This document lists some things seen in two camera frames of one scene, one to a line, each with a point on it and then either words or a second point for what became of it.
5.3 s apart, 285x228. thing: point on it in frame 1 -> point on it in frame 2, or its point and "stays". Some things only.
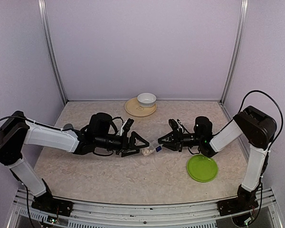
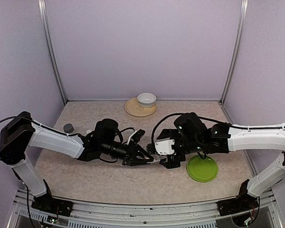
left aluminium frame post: x=43 y=11 stays
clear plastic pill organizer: x=148 y=150 -> x=156 y=161
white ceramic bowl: x=146 y=99 stays
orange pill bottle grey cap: x=68 y=126 stays
